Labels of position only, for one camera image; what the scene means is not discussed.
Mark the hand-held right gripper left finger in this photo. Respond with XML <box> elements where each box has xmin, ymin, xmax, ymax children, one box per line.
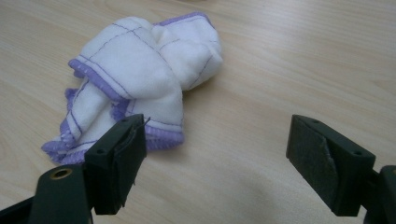
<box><xmin>83</xmin><ymin>113</ymin><xmax>149</xmax><ymax>216</ymax></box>

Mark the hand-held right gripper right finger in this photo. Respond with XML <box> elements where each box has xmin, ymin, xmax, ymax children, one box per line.
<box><xmin>286</xmin><ymin>114</ymin><xmax>376</xmax><ymax>217</ymax></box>

